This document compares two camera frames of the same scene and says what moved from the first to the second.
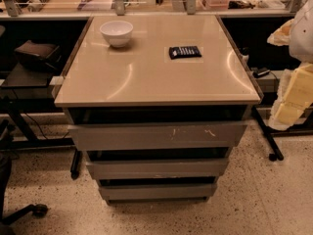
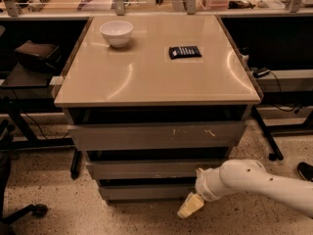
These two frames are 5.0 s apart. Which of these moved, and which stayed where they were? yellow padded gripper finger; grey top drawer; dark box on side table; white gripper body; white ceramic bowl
Moved: yellow padded gripper finger; white gripper body
Stayed: white ceramic bowl; dark box on side table; grey top drawer
